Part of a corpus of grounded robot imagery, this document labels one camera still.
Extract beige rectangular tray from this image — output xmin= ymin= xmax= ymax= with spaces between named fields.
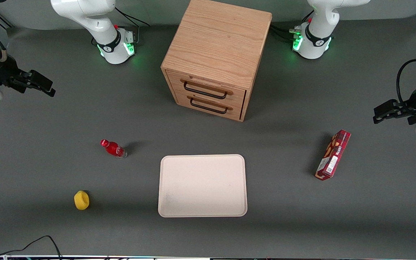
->
xmin=158 ymin=154 xmax=248 ymax=218

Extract black base cables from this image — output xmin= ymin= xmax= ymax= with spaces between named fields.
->
xmin=115 ymin=6 xmax=150 ymax=28
xmin=270 ymin=11 xmax=314 ymax=42

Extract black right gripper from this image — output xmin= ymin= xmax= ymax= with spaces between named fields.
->
xmin=0 ymin=54 xmax=56 ymax=98

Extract yellow lemon toy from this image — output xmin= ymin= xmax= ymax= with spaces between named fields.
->
xmin=74 ymin=190 xmax=90 ymax=211

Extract red plastic bottle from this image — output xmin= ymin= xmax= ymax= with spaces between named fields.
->
xmin=100 ymin=139 xmax=127 ymax=159

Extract wooden drawer cabinet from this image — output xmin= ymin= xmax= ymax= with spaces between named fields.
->
xmin=161 ymin=0 xmax=273 ymax=122

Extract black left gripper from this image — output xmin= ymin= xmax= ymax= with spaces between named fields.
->
xmin=373 ymin=82 xmax=416 ymax=126

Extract wooden drawer with black handle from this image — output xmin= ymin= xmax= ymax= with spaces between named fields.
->
xmin=166 ymin=71 xmax=246 ymax=103
xmin=174 ymin=90 xmax=244 ymax=120

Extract black cable on table edge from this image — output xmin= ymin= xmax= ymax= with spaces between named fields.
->
xmin=0 ymin=235 xmax=62 ymax=260

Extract red cookie box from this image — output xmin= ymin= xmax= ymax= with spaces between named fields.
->
xmin=315 ymin=130 xmax=351 ymax=181

